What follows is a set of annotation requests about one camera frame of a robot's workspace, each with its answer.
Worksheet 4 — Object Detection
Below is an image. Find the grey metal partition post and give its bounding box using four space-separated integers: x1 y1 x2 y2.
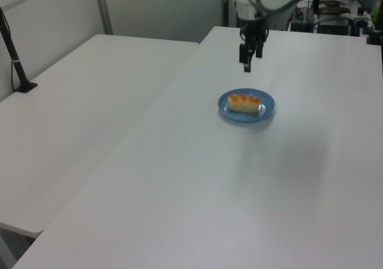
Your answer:
93 0 114 36

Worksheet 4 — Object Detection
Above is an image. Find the yellow bread with orange topping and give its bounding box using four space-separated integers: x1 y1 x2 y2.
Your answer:
227 93 261 114

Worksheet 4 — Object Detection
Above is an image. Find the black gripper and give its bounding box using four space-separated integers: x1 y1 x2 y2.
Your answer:
238 17 269 73

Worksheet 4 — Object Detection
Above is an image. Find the green bottle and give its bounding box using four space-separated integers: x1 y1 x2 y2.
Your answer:
370 0 383 30

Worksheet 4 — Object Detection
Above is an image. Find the black clamp mount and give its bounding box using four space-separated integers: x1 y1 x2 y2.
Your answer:
365 26 383 45

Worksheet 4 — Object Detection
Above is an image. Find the blue round plate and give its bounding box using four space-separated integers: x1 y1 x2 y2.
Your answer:
217 88 276 123

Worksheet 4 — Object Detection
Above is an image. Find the black equipment box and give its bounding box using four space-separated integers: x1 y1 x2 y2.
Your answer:
317 17 351 36

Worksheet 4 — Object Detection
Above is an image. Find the black camera stand pole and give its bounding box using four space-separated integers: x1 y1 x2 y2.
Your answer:
0 6 38 94

